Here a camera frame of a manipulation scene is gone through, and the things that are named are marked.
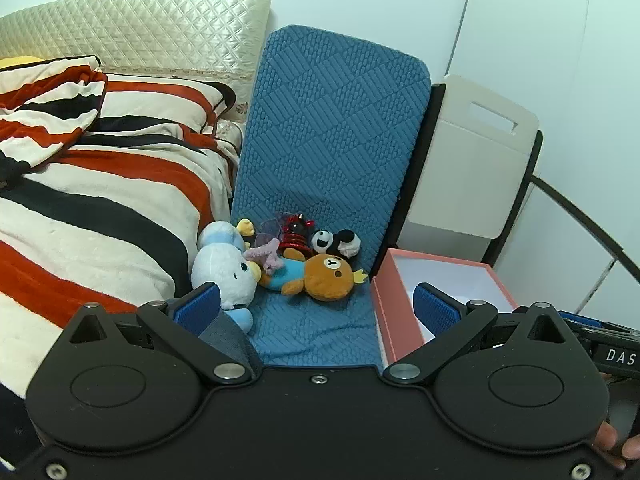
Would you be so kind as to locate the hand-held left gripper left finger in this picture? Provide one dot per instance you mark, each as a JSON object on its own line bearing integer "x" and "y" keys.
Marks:
{"x": 200, "y": 305}

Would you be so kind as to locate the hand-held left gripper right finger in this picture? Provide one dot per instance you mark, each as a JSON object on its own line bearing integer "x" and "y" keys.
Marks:
{"x": 435, "y": 310}

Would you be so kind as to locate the white and blue plush toy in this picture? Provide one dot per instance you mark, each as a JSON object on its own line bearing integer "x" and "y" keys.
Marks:
{"x": 220, "y": 272}

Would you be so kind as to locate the pink cardboard box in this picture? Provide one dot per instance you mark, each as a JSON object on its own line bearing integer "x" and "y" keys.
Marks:
{"x": 395, "y": 300}

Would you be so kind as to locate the red and black plush toy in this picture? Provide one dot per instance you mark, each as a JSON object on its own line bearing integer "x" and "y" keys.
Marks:
{"x": 295, "y": 237}

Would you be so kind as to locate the panda plush toy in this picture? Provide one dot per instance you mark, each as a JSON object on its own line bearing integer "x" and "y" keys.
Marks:
{"x": 332, "y": 244}

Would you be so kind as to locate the person's right hand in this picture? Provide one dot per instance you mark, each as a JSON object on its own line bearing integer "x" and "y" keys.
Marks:
{"x": 611, "y": 441}

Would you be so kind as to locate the grey cloth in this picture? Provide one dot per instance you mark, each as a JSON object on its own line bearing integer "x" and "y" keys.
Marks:
{"x": 232, "y": 335}

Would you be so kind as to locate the pink fuzzy toy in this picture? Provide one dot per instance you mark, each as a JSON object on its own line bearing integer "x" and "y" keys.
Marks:
{"x": 267, "y": 255}

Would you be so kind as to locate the white cabinet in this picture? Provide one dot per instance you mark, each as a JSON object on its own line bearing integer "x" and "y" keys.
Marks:
{"x": 560, "y": 260}

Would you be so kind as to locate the purple mesh bow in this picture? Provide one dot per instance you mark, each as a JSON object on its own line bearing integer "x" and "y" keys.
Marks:
{"x": 271, "y": 226}

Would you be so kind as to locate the brown bear plush toy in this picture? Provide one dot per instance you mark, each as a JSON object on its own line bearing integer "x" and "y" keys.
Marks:
{"x": 330, "y": 277}

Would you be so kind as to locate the black metal bar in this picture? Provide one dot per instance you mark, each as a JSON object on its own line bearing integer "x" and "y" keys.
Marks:
{"x": 590, "y": 220}

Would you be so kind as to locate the beige folding chair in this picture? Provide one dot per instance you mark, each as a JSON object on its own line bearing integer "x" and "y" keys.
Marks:
{"x": 465, "y": 170}

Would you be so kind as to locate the striped blanket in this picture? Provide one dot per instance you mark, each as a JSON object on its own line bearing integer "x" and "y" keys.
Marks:
{"x": 90, "y": 185}

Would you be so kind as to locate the blue textured mat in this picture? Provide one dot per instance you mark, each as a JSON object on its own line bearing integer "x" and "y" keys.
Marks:
{"x": 330, "y": 135}

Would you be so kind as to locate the quilted beige headboard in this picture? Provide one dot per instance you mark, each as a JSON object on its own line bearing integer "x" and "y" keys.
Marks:
{"x": 150, "y": 30}

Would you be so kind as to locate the yellow pillow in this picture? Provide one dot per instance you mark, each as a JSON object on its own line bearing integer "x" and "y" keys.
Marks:
{"x": 20, "y": 61}

